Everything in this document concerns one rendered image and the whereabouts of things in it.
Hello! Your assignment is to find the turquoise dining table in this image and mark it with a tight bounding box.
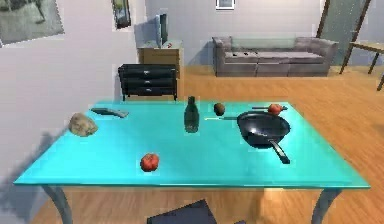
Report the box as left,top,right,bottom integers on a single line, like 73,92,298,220
13,100,372,224

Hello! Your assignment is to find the dark green bottle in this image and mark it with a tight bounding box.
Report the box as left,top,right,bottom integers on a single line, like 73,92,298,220
183,95,200,134

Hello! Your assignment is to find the brown round potato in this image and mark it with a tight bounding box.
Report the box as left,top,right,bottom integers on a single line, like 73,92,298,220
213,102,226,117

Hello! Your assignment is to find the silver butter knife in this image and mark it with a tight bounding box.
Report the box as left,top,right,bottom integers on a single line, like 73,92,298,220
204,116,239,121

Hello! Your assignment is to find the black chest of drawers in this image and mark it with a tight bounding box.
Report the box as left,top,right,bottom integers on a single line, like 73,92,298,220
117,63,179,102

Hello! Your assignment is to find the large red tomato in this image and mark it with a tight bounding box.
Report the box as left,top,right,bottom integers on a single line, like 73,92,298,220
139,152,160,173

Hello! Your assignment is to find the black frying pan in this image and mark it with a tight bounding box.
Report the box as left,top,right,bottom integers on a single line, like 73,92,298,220
236,111,292,165

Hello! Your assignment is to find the grey spatula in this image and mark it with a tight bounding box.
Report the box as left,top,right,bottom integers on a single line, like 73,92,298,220
90,107,130,119

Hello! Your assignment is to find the small red tomato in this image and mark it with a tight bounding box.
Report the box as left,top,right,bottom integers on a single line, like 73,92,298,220
267,103,284,116

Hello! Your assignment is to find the black television set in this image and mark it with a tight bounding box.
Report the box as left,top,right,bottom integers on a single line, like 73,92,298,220
154,13,169,47

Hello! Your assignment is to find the grey sofa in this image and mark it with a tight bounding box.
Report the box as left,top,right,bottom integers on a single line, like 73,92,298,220
212,35,339,78

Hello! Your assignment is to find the dark grey chair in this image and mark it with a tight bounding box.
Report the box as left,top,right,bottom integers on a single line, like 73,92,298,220
146,198,248,224

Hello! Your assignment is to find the beige bread loaf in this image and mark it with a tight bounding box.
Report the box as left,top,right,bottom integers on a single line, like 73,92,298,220
68,112,99,138

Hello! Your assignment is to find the small white framed picture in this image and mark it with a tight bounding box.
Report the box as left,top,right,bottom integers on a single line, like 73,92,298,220
215,0,237,10

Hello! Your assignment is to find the dark narrow framed picture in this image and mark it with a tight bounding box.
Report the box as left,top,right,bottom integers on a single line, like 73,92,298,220
111,0,132,30

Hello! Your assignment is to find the wooden framed leaning mirror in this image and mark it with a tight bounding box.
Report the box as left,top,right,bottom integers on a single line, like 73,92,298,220
315,0,372,75

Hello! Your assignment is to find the wooden side table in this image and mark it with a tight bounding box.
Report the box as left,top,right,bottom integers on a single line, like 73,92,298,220
349,41,384,92

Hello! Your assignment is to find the large grey framed picture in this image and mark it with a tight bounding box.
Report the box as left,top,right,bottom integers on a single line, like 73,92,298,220
0,0,66,48

